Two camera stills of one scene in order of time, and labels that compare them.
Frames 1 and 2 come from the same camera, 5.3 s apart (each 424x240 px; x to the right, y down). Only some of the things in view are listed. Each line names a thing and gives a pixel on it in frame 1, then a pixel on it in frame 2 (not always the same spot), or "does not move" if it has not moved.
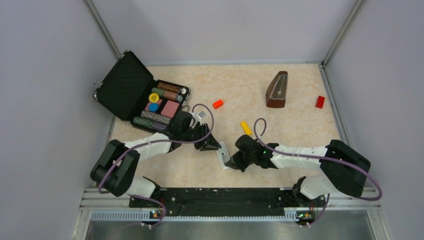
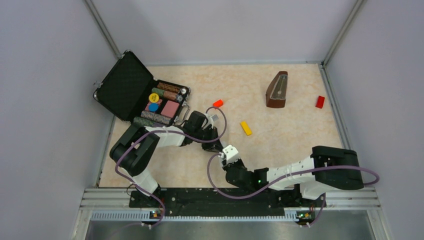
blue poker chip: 153,107 does not move
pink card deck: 169,108 does not move
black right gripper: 232,163 → 233,163
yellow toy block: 246,127 does not move
